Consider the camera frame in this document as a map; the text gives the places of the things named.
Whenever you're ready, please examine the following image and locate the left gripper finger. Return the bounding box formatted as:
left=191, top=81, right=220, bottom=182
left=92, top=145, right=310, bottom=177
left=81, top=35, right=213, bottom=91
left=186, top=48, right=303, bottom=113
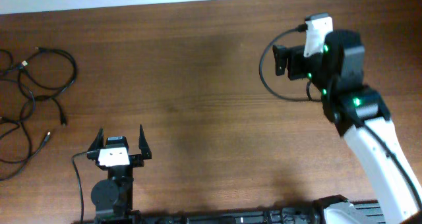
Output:
left=138, top=125, right=152, bottom=160
left=86, top=128, right=104, bottom=160

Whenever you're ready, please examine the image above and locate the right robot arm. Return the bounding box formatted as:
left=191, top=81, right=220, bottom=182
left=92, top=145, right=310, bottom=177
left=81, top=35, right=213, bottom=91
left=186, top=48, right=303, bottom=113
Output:
left=265, top=30, right=421, bottom=223

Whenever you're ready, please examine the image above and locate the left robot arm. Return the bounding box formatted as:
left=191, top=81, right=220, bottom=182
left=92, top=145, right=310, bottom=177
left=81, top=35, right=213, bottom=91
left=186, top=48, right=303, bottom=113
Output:
left=86, top=126, right=152, bottom=223

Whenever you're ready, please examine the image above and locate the right camera black cable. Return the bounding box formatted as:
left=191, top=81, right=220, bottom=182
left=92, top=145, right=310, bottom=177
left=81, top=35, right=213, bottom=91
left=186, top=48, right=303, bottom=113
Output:
left=258, top=23, right=422, bottom=208

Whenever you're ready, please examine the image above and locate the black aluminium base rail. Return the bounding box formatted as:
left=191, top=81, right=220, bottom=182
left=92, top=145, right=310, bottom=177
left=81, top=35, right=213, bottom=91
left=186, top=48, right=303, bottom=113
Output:
left=78, top=194, right=386, bottom=224

